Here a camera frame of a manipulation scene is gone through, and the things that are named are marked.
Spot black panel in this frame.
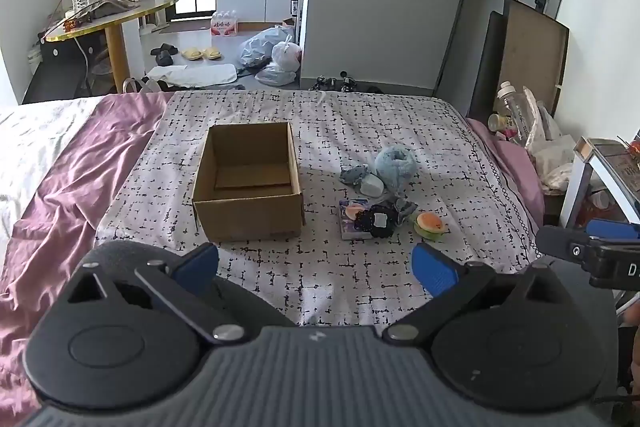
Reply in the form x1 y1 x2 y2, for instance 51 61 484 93
467 10 507 120

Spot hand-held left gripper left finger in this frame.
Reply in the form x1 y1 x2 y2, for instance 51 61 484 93
64 243 249 345

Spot grey-blue plastic bag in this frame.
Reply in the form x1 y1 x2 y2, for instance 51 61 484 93
238 25 296 69

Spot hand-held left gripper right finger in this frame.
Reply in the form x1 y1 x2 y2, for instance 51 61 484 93
382 243 571 348

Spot black scrunchie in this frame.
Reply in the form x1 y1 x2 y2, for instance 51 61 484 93
354 204 397 239

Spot plastic bottle with white cap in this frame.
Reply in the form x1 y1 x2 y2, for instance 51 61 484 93
497 81 532 144

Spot grey cloth piece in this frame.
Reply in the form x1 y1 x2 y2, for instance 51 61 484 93
391 199 419 226

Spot orange green squishy toy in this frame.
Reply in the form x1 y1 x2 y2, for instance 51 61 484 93
410 212 447 242

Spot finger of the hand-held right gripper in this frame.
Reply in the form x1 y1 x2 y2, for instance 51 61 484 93
536 226 603 264
586 218 640 242

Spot blue fluffy plush toy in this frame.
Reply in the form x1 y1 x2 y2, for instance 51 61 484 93
375 146 419 196

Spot brown cardboard box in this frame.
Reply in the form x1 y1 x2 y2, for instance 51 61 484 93
192 121 306 244

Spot pack of water bottles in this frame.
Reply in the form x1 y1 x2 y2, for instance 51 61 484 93
210 10 240 39

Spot black low cabinet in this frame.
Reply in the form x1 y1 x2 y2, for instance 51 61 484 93
27 31 110 78

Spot round table with yellow rim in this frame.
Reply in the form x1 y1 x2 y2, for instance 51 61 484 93
42 0 180 94

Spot white tote bag handles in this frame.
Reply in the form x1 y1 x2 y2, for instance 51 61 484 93
122 77 162 94

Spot white floor towel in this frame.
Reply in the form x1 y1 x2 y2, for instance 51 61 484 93
144 63 239 88

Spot clear plastic bag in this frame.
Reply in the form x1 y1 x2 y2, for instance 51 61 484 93
255 64 299 86

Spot small drink cup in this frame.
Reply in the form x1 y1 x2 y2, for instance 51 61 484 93
487 112 517 134

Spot pink bed sheet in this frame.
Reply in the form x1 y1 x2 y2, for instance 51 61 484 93
0 93 173 358

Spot white quilt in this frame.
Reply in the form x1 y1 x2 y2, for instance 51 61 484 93
0 96 103 253

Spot crumpled white plastic bags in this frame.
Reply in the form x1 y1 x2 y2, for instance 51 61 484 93
522 86 577 195

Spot grey flat device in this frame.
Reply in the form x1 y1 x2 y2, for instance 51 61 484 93
80 0 140 20

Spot pair of black slippers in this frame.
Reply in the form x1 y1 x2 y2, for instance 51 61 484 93
150 44 179 67

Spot white frame stand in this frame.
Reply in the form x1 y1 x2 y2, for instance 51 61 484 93
559 136 640 229

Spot brown board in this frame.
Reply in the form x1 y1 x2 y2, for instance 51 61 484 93
499 0 570 118

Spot black roller skates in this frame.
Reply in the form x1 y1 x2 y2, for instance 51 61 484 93
309 70 359 92

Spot white plastic bag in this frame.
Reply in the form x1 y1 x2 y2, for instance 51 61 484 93
271 37 304 71

